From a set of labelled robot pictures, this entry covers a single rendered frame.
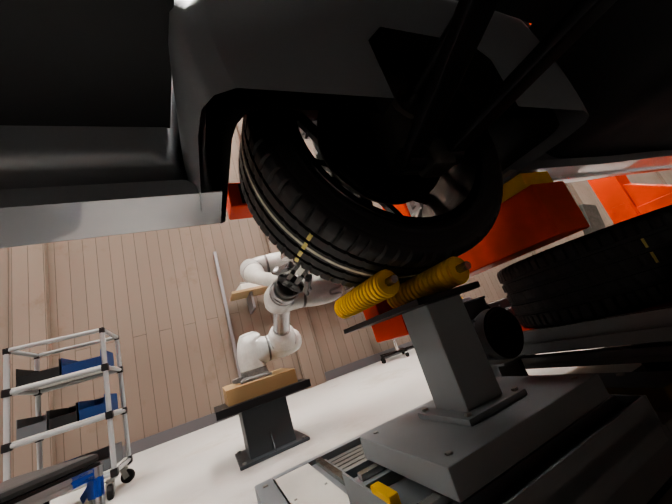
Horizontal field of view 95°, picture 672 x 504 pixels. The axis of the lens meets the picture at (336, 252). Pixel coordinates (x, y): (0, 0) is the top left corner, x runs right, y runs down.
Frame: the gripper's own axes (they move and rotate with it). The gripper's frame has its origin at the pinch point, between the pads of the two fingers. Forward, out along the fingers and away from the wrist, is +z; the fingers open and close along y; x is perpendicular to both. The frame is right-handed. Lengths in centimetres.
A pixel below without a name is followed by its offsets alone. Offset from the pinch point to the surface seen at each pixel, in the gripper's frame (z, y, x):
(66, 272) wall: -373, 225, -3
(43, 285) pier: -364, 228, -27
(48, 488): -54, 26, -74
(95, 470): -63, 20, -69
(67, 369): -181, 85, -64
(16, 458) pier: -364, 124, -166
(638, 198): -25, -176, 190
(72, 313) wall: -373, 186, -38
